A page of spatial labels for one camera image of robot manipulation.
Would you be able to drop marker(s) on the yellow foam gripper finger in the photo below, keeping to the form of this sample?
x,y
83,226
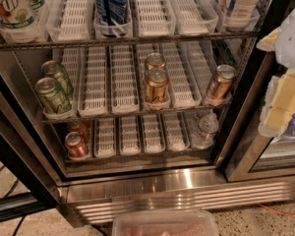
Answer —
x,y
279,105
267,43

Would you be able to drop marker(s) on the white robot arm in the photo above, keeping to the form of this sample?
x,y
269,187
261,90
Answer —
x,y
285,43

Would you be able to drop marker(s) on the white labelled bottle top right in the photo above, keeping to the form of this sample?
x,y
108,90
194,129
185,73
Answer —
x,y
234,15

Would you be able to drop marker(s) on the closed right glass fridge door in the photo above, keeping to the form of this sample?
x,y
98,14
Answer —
x,y
253,155

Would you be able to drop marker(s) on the shelf tray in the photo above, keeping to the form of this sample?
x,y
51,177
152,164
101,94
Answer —
x,y
194,17
92,99
129,136
104,139
153,134
175,131
184,91
124,90

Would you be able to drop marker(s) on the clear water bottle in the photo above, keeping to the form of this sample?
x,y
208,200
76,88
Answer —
x,y
207,127

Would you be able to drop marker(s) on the stainless steel fridge cabinet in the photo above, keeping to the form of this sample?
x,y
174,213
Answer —
x,y
95,190

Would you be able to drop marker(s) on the blue Pepsi plastic bottle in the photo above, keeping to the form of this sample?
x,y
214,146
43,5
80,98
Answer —
x,y
111,17

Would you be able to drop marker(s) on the open glass fridge door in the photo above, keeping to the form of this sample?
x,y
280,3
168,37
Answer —
x,y
33,190

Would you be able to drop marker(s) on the right gold soda can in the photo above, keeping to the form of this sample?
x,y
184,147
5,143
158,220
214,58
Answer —
x,y
221,82

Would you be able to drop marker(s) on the gold soda can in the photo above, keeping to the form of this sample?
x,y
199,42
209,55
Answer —
x,y
155,61
221,82
156,86

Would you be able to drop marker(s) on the rear gold soda can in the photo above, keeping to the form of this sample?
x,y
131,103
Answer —
x,y
155,61

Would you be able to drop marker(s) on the front gold soda can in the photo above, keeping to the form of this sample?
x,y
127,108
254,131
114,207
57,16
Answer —
x,y
156,86

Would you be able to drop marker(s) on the clear plastic container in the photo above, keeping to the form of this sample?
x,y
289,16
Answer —
x,y
165,223

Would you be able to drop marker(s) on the rear red soda can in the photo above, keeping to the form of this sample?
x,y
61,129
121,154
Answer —
x,y
80,127

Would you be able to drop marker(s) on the red soda can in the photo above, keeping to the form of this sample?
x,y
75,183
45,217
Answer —
x,y
76,145
80,127

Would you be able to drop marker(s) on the front red soda can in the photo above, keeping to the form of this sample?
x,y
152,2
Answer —
x,y
76,145

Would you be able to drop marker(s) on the rear green soda can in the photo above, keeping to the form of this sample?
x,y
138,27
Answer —
x,y
58,72

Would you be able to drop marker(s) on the green soda can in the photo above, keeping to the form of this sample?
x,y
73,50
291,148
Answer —
x,y
52,96
58,72

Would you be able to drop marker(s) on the front green soda can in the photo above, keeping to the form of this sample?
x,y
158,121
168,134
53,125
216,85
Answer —
x,y
52,96

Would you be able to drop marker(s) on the top wire shelf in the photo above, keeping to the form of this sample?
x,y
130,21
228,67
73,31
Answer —
x,y
124,41

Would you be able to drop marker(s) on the wire shelf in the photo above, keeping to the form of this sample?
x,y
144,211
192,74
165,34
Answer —
x,y
124,41
135,113

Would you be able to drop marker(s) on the middle wire shelf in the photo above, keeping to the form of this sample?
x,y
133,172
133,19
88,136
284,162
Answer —
x,y
135,113

